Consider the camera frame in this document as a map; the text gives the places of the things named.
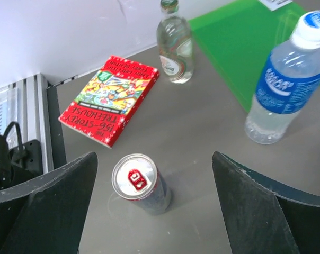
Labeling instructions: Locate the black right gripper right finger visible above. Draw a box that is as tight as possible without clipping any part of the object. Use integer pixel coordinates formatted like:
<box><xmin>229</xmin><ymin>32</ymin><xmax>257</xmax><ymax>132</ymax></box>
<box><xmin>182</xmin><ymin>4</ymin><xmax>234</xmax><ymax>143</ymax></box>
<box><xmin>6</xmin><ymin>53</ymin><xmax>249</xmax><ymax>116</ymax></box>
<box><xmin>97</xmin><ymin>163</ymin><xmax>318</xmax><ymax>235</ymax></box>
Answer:
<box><xmin>212</xmin><ymin>152</ymin><xmax>320</xmax><ymax>253</ymax></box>

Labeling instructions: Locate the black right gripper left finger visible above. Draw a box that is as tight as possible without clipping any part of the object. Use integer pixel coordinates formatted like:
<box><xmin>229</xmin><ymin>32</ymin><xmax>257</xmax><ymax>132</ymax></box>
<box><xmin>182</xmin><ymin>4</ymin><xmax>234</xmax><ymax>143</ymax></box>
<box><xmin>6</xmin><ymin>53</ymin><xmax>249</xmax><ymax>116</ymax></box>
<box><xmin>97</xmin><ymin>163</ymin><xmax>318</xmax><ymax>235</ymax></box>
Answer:
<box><xmin>0</xmin><ymin>152</ymin><xmax>98</xmax><ymax>253</ymax></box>

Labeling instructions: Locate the clear water bottle blue label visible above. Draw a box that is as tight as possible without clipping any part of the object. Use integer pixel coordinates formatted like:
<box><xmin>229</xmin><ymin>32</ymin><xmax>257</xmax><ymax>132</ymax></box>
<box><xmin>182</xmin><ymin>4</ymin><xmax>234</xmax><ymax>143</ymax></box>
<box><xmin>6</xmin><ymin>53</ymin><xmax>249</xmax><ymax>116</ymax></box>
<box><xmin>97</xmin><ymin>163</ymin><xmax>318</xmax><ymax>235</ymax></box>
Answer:
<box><xmin>245</xmin><ymin>10</ymin><xmax>320</xmax><ymax>144</ymax></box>

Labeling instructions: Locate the red snack box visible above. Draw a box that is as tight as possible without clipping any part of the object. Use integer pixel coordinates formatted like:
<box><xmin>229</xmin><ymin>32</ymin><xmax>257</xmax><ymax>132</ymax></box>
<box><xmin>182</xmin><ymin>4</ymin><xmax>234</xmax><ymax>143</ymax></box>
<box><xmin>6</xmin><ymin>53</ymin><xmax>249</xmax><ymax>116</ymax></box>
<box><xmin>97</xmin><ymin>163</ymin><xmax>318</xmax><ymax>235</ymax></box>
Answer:
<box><xmin>58</xmin><ymin>56</ymin><xmax>159</xmax><ymax>148</ymax></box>

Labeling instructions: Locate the green board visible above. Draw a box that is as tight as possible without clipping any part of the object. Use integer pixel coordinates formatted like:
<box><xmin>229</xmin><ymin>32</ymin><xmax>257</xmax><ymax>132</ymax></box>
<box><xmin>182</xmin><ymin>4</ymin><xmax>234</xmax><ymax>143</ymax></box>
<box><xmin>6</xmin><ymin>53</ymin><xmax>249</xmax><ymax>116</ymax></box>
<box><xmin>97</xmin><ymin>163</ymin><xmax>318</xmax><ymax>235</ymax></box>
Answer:
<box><xmin>189</xmin><ymin>0</ymin><xmax>307</xmax><ymax>112</ymax></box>

